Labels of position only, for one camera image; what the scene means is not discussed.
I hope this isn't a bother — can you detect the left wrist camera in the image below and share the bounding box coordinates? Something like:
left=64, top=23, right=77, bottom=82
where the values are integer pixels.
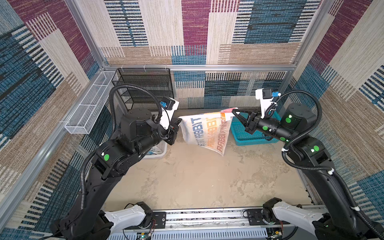
left=160, top=97, right=180, bottom=130

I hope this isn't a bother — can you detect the white plastic laundry basket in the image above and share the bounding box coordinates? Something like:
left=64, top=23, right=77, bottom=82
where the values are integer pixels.
left=144, top=141, right=168, bottom=159

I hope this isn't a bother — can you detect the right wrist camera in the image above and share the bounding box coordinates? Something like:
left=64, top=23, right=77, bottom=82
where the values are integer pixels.
left=255, top=88, right=282, bottom=118

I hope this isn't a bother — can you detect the black wire shelf rack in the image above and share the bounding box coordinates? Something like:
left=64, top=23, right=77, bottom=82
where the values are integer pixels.
left=112, top=68, right=175, bottom=111

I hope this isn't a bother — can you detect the aluminium mounting rail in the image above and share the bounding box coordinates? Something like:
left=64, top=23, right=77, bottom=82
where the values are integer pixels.
left=77, top=205, right=334, bottom=232

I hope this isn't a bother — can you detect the white wire mesh tray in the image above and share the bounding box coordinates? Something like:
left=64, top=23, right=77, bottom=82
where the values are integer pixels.
left=65, top=71, right=115, bottom=135

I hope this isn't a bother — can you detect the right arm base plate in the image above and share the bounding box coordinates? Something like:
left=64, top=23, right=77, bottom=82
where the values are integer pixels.
left=242, top=209, right=290, bottom=226

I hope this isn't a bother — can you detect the rabbit print striped towel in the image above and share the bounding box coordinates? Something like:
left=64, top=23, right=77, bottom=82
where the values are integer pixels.
left=180, top=108, right=234, bottom=156

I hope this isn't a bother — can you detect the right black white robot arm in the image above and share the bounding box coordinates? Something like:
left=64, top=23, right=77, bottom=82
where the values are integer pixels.
left=232, top=89, right=384, bottom=240

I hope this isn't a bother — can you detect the teal plastic basket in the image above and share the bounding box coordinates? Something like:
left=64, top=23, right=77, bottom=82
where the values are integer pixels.
left=231, top=117, right=279, bottom=146

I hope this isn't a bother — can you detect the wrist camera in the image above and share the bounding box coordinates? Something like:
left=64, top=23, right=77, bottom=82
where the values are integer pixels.
left=160, top=97, right=180, bottom=130
left=255, top=88, right=282, bottom=118

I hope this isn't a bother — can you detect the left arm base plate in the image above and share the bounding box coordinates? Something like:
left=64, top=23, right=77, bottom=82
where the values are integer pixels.
left=143, top=212, right=167, bottom=230

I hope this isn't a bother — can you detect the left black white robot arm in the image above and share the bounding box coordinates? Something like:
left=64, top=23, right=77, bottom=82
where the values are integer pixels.
left=51, top=84, right=181, bottom=240

